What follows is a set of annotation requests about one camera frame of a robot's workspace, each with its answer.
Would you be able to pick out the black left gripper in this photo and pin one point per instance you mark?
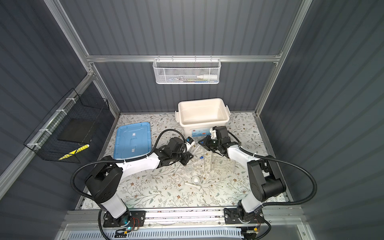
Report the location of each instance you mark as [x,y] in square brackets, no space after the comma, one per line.
[188,156]

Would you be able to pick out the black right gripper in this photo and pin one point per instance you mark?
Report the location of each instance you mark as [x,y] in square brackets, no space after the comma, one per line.
[206,144]

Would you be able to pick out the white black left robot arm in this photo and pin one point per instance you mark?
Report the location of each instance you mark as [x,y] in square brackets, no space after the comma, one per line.
[105,178]

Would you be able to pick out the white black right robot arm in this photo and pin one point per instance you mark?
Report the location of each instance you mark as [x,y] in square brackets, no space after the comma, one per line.
[265,177]

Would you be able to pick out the clear plastic test tube rack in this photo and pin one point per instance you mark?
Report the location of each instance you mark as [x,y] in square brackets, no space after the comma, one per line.
[213,166]

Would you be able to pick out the white porcelain mortar bowl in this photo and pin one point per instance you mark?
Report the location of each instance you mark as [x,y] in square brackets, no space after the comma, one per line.
[195,180]

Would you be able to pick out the white plastic storage bin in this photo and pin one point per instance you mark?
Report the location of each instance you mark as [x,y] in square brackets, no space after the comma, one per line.
[199,116]

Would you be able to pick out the blue plastic bin lid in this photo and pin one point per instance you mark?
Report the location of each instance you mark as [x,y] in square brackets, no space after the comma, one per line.
[132,141]

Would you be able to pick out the white tube in basket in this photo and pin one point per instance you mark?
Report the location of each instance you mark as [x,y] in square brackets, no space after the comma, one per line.
[208,77]

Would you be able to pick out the yellow black striped tape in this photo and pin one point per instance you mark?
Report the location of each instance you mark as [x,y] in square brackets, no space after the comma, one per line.
[66,156]

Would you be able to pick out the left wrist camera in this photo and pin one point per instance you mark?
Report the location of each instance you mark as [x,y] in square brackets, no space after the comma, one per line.
[189,141]

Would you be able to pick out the white wire mesh basket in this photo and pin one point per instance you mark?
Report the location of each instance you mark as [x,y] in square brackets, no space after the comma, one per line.
[185,73]

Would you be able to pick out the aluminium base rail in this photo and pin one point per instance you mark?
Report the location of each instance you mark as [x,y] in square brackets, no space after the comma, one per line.
[198,223]

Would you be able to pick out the black wire wall basket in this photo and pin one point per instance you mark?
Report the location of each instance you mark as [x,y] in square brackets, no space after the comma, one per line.
[70,127]

